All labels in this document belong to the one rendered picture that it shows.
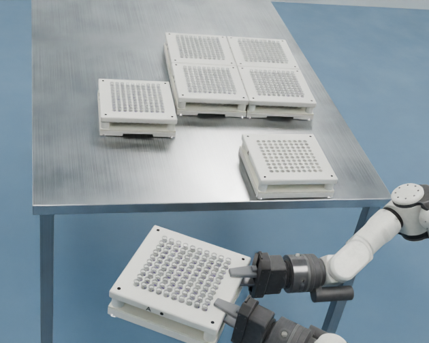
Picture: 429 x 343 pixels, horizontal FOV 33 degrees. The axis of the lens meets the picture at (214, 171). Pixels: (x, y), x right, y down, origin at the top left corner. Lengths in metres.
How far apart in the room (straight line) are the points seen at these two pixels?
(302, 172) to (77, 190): 0.67
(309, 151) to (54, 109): 0.85
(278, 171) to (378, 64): 3.04
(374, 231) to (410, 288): 1.58
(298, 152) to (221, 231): 1.13
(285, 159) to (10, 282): 1.32
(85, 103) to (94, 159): 0.32
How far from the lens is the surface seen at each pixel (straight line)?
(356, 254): 1.69
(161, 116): 2.32
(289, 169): 2.18
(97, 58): 2.77
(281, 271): 1.62
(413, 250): 3.53
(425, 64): 5.33
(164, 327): 1.55
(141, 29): 3.03
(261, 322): 1.49
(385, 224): 1.77
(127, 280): 1.57
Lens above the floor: 2.15
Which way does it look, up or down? 36 degrees down
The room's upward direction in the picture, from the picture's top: 10 degrees clockwise
